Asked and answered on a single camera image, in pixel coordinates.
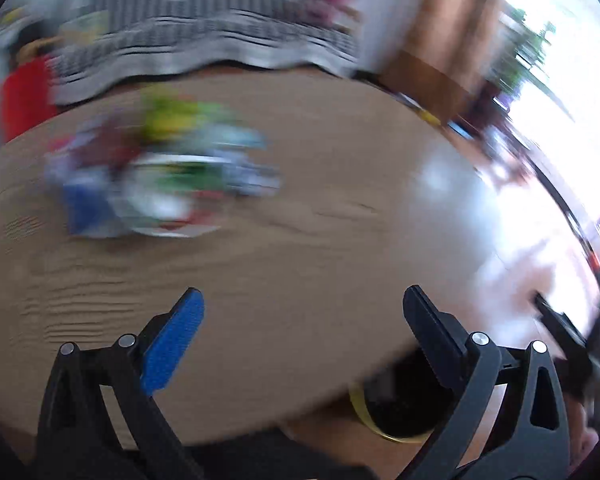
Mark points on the black white striped sofa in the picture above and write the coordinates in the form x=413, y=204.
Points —
x=157, y=38

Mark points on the brown curtain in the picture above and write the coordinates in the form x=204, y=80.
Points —
x=443, y=55

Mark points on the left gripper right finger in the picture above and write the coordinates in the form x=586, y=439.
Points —
x=441, y=337

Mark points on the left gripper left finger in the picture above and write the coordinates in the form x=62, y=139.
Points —
x=165, y=339

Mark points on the red plastic chair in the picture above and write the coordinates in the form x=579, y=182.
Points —
x=26, y=98

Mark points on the pink cartoon pillow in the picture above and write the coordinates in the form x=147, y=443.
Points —
x=336, y=14

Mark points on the yellow green snack bag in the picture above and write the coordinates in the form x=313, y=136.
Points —
x=168, y=116

